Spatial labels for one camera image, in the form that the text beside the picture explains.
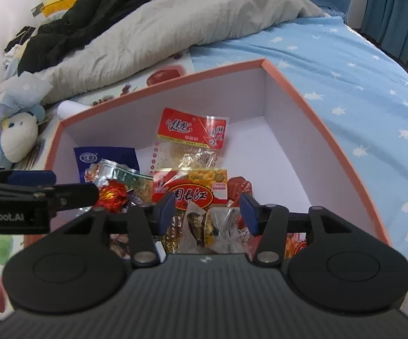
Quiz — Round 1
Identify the white plush toy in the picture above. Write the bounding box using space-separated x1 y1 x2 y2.
0 111 45 170

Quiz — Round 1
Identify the black white clothes pile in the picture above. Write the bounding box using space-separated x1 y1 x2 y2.
4 26 37 52

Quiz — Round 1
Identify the dark red snack wrapper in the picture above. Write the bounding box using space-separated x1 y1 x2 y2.
227 176 253 203

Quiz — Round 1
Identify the blue snack packet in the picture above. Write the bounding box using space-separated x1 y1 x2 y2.
73 146 140 184

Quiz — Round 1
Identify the grey blanket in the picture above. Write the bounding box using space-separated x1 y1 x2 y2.
38 0 326 105

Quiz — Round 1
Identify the orange cardboard box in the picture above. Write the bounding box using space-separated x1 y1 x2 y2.
24 58 391 260

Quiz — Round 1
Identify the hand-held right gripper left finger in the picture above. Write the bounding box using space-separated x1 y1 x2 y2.
41 192 176 268

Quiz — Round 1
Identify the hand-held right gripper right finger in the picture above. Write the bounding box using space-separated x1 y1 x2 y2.
240 192 377 268

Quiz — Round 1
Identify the large red yellow snack packet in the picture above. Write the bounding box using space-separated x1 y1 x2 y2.
152 168 229 210

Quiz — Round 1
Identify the blue star-print bed sheet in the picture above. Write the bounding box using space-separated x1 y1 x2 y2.
190 16 408 269

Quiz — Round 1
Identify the red-top clear snack packet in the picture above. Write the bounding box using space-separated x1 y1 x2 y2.
150 108 230 170

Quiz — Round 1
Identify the clear packet with dark filling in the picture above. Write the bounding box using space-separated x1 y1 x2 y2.
183 207 247 255

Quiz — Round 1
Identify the black coat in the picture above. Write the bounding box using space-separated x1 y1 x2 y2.
17 0 183 75

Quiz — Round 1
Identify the fruit print mat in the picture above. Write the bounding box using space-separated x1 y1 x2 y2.
0 55 196 322

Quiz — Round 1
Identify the red foil candy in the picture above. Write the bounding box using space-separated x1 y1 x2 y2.
99 179 130 213

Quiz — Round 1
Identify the white tube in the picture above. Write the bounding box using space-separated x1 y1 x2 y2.
56 99 88 121

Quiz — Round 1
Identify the silver green snack packet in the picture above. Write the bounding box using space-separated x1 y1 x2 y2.
84 159 154 202

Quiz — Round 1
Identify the light blue star-print cloth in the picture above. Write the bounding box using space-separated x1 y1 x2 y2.
0 71 55 128

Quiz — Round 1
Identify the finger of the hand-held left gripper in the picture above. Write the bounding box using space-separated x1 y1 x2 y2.
0 168 57 186
44 182 100 217

